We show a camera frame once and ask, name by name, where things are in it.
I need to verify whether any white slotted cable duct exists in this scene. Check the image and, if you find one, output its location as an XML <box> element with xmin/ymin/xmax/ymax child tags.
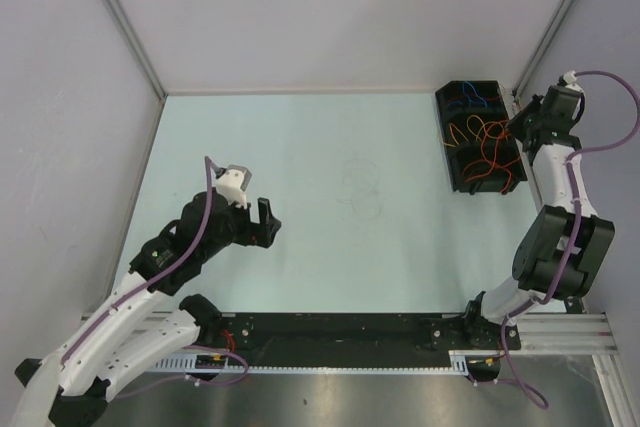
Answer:
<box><xmin>147</xmin><ymin>351</ymin><xmax>469</xmax><ymax>376</ymax></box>

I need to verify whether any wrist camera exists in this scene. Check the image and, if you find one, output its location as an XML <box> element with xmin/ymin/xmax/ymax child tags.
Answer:
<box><xmin>215</xmin><ymin>165</ymin><xmax>252</xmax><ymax>209</ymax></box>
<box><xmin>557</xmin><ymin>70</ymin><xmax>584</xmax><ymax>94</ymax></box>

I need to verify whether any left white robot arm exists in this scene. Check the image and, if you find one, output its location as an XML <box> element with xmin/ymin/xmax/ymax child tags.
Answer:
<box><xmin>11</xmin><ymin>188</ymin><xmax>281</xmax><ymax>426</ymax></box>

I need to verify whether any white translucent cable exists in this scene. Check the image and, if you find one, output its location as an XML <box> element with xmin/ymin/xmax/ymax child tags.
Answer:
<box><xmin>337</xmin><ymin>159</ymin><xmax>384</xmax><ymax>222</ymax></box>

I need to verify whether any right aluminium frame post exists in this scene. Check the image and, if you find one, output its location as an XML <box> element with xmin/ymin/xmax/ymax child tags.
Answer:
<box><xmin>511</xmin><ymin>0</ymin><xmax>577</xmax><ymax>99</ymax></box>

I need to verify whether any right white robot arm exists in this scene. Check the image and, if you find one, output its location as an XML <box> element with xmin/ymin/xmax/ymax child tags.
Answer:
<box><xmin>461</xmin><ymin>82</ymin><xmax>615</xmax><ymax>349</ymax></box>

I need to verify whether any left aluminium frame post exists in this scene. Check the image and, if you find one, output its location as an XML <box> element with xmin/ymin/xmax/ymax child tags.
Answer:
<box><xmin>101</xmin><ymin>0</ymin><xmax>167</xmax><ymax>103</ymax></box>

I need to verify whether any aluminium frame post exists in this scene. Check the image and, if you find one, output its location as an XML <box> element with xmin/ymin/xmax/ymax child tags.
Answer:
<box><xmin>101</xmin><ymin>0</ymin><xmax>167</xmax><ymax>103</ymax></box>
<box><xmin>511</xmin><ymin>0</ymin><xmax>577</xmax><ymax>99</ymax></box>

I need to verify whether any black compartment bin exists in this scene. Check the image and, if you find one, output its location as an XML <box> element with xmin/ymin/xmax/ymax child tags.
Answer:
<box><xmin>435</xmin><ymin>80</ymin><xmax>527</xmax><ymax>195</ymax></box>

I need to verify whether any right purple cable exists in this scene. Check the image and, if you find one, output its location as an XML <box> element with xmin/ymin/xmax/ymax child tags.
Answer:
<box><xmin>499</xmin><ymin>69</ymin><xmax>640</xmax><ymax>408</ymax></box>

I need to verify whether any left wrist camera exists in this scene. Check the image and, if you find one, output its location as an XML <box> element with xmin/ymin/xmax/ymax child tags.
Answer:
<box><xmin>215</xmin><ymin>165</ymin><xmax>252</xmax><ymax>209</ymax></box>

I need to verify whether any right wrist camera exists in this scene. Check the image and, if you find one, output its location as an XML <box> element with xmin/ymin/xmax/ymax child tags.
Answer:
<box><xmin>557</xmin><ymin>70</ymin><xmax>584</xmax><ymax>94</ymax></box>

